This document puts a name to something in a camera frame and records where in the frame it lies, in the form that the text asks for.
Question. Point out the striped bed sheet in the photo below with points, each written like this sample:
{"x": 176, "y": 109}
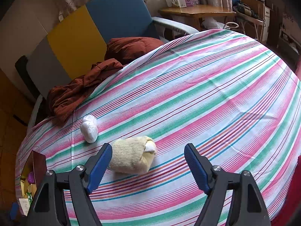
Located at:
{"x": 234, "y": 99}

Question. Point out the grey yellow blue headboard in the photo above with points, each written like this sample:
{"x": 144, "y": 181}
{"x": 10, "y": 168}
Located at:
{"x": 80, "y": 40}

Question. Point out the dark red blanket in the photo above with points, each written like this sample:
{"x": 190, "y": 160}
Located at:
{"x": 63, "y": 100}

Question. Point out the small white plastic wad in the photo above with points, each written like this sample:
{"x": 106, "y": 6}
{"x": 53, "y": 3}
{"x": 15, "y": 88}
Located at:
{"x": 89, "y": 128}

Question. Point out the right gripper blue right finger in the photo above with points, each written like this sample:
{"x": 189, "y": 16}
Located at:
{"x": 214, "y": 185}

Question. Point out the purple wrapper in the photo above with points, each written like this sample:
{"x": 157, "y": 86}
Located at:
{"x": 31, "y": 178}

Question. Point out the cream knitted sock roll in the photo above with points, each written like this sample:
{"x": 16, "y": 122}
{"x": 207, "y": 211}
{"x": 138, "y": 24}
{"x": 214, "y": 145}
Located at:
{"x": 133, "y": 155}

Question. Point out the red garment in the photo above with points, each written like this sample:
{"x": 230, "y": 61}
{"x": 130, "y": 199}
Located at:
{"x": 290, "y": 211}

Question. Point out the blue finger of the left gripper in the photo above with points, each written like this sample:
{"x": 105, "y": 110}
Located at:
{"x": 13, "y": 211}

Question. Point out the gold lined red box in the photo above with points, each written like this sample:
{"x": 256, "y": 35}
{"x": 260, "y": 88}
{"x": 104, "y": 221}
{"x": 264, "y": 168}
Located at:
{"x": 36, "y": 162}

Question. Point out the wooden bedside table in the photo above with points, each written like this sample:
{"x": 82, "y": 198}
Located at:
{"x": 197, "y": 13}

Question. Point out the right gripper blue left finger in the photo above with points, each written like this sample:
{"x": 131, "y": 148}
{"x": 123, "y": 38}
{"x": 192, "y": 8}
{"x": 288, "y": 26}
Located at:
{"x": 83, "y": 180}

